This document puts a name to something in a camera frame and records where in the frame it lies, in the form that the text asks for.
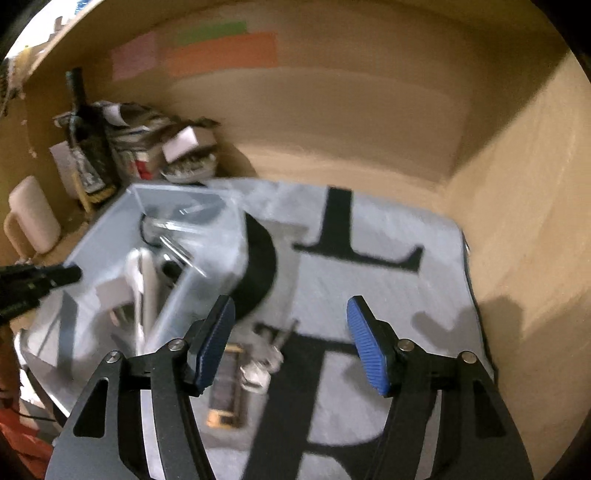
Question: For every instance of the silver metal tool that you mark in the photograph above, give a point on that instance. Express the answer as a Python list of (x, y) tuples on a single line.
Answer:
[(178, 249)]

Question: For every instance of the white handwritten paper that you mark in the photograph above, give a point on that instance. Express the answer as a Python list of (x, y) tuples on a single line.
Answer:
[(62, 166)]

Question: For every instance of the clear plastic storage box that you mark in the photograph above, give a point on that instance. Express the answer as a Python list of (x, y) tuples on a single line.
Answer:
[(203, 217)]

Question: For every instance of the red cloth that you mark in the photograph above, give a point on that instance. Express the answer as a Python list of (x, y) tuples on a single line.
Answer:
[(23, 443)]

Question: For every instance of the green paper note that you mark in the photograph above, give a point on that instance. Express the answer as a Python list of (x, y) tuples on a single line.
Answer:
[(212, 33)]

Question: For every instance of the dark wine bottle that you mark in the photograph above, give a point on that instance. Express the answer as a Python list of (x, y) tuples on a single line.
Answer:
[(90, 152)]

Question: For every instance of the grey mat with black letters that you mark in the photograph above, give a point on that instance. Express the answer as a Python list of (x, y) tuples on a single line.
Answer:
[(392, 221)]

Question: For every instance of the white handheld massager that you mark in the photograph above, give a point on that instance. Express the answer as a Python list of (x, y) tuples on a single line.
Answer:
[(147, 295)]

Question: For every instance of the stack of books and papers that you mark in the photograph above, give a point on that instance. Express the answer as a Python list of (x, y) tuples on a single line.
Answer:
[(134, 143)]

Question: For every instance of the orange paper note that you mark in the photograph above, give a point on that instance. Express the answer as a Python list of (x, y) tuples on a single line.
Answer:
[(221, 54)]

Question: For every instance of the beige mug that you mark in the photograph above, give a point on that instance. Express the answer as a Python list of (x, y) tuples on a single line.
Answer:
[(34, 217)]

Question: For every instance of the pink paper note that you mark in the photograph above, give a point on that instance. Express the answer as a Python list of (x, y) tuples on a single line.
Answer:
[(136, 55)]

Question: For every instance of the bowl of small stones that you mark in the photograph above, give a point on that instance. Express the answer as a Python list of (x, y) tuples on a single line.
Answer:
[(189, 168)]

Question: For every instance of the small cardboard box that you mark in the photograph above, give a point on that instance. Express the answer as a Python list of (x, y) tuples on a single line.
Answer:
[(187, 141)]

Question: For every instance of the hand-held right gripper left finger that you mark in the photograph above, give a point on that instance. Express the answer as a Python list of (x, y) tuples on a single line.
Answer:
[(214, 341)]

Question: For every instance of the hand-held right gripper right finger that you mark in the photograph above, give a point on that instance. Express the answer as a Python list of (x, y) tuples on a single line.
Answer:
[(369, 346)]

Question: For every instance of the brown lighter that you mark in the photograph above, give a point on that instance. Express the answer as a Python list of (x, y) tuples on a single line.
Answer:
[(226, 383)]

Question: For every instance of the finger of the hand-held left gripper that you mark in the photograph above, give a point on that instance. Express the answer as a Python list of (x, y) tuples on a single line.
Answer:
[(18, 307), (60, 275)]

